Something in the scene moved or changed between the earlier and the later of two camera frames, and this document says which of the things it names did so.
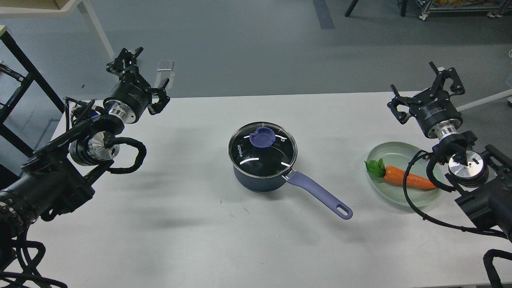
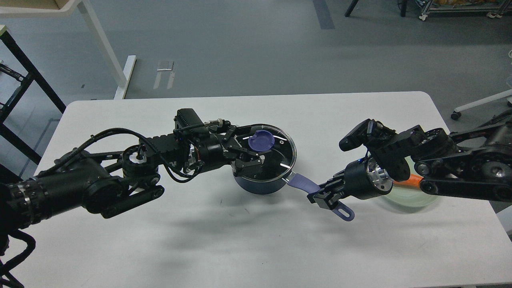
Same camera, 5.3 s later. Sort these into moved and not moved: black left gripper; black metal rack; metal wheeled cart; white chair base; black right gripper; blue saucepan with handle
Moved: black left gripper; black right gripper
Not moved: black metal rack; blue saucepan with handle; metal wheeled cart; white chair base
